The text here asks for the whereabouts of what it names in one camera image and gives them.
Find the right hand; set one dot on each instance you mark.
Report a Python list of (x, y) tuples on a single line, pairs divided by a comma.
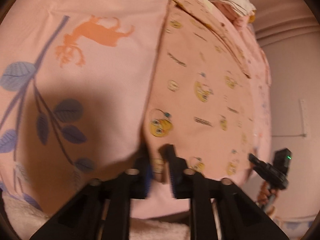
[(265, 193)]

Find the pink curtain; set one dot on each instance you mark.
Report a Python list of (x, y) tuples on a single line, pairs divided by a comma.
[(277, 20)]

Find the pink cartoon print garment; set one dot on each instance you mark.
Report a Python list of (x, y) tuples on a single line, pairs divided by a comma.
[(200, 99)]

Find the black camera box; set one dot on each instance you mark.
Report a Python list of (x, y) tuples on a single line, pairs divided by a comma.
[(282, 160)]

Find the white fluffy blanket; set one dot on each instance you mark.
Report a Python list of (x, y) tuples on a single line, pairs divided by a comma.
[(23, 217)]

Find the pink printed bed sheet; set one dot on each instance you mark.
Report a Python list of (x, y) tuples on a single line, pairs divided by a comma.
[(76, 78)]

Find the pink fleece clothes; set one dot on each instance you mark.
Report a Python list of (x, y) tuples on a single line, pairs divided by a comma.
[(239, 20)]

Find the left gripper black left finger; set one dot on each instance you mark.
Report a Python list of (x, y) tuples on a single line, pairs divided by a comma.
[(141, 182)]

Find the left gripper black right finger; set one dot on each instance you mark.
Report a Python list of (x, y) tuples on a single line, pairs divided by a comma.
[(179, 181)]

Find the white wall power strip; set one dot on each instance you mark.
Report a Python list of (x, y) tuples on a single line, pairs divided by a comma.
[(304, 114)]

